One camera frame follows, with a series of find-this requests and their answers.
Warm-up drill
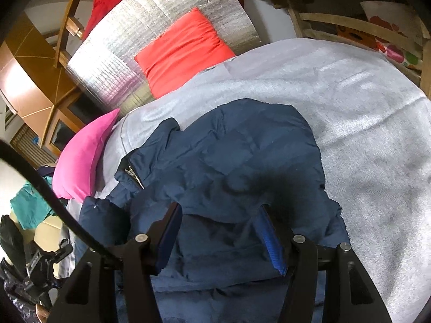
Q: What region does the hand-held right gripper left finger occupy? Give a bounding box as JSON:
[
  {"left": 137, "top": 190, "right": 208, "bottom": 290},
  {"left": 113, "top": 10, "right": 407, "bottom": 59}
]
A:
[{"left": 47, "top": 202, "right": 184, "bottom": 323}]

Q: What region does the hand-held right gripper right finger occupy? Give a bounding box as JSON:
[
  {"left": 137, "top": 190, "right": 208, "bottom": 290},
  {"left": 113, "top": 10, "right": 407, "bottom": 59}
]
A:
[{"left": 258, "top": 205, "right": 393, "bottom": 323}]

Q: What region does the navy puffer jacket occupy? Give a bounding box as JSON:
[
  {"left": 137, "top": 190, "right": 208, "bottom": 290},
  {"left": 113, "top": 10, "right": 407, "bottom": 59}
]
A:
[{"left": 72, "top": 98, "right": 351, "bottom": 323}]

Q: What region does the black plastic bag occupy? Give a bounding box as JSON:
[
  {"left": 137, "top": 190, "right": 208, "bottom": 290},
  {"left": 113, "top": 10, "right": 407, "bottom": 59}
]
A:
[{"left": 0, "top": 215, "right": 51, "bottom": 323}]

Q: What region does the teal clothing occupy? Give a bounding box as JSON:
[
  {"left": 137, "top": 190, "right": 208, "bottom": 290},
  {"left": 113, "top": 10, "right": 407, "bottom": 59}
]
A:
[{"left": 10, "top": 182, "right": 58, "bottom": 229}]

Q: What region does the pink pillow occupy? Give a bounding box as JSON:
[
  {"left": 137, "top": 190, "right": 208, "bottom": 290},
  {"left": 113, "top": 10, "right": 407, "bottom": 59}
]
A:
[{"left": 52, "top": 108, "right": 121, "bottom": 202}]

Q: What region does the grey blanket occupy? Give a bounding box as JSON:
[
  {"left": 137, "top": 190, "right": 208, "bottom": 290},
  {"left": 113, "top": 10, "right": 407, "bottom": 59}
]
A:
[{"left": 65, "top": 38, "right": 431, "bottom": 323}]

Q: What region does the coral red pillow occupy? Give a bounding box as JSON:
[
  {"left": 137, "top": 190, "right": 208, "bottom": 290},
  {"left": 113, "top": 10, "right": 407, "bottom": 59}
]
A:
[{"left": 134, "top": 8, "right": 236, "bottom": 99}]

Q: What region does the wooden cabinet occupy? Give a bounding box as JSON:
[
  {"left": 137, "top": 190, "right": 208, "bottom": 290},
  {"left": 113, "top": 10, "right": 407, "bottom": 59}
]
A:
[{"left": 0, "top": 10, "right": 118, "bottom": 152}]

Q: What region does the silver foil insulation mat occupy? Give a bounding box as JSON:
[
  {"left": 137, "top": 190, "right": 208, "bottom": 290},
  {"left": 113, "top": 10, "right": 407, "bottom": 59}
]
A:
[{"left": 66, "top": 0, "right": 261, "bottom": 117}]

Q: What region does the spotted colourful paper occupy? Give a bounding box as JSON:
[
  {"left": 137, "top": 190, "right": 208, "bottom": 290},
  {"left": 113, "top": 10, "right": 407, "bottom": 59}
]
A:
[{"left": 337, "top": 2, "right": 423, "bottom": 71}]

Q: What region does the wooden shelf rack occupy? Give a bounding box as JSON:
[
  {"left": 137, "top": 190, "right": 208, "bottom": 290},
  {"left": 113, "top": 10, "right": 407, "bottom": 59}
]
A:
[{"left": 242, "top": 0, "right": 425, "bottom": 88}]

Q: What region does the black cable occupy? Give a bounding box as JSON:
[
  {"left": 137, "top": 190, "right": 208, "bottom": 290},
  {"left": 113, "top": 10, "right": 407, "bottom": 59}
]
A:
[{"left": 0, "top": 140, "right": 128, "bottom": 266}]

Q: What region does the curved wooden frame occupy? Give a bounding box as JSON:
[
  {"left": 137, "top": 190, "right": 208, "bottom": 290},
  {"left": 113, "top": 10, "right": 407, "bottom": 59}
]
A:
[{"left": 54, "top": 0, "right": 102, "bottom": 69}]

